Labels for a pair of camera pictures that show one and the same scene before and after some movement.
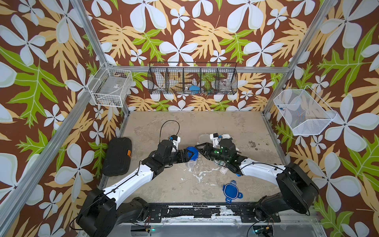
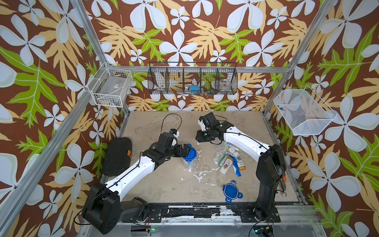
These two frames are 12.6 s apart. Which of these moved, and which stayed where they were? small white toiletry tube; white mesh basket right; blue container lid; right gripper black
Moved: right gripper black
Stayed: blue container lid; small white toiletry tube; white mesh basket right
